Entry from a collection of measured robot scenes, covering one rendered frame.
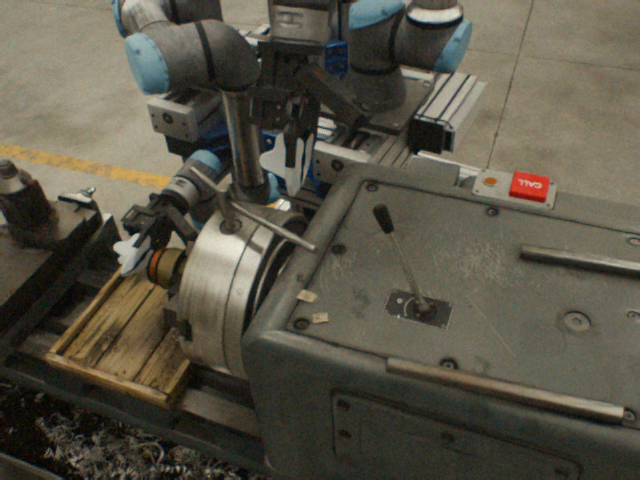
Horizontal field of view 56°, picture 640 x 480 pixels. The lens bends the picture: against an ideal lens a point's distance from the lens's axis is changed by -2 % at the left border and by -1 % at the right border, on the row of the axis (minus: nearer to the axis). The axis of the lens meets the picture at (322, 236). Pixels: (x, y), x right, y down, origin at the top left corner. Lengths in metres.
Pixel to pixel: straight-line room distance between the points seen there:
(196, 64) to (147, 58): 0.09
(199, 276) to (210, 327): 0.08
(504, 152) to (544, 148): 0.22
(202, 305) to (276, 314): 0.18
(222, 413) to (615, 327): 0.73
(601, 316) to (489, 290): 0.15
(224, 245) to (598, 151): 2.74
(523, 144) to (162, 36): 2.54
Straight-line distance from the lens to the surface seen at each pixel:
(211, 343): 1.03
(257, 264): 0.98
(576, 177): 3.29
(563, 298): 0.92
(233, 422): 1.23
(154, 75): 1.19
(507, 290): 0.91
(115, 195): 3.29
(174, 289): 1.12
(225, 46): 1.21
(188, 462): 1.56
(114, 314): 1.45
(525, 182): 1.08
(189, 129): 1.61
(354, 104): 0.82
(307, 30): 0.82
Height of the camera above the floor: 1.92
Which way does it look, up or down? 43 degrees down
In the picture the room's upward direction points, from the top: 4 degrees counter-clockwise
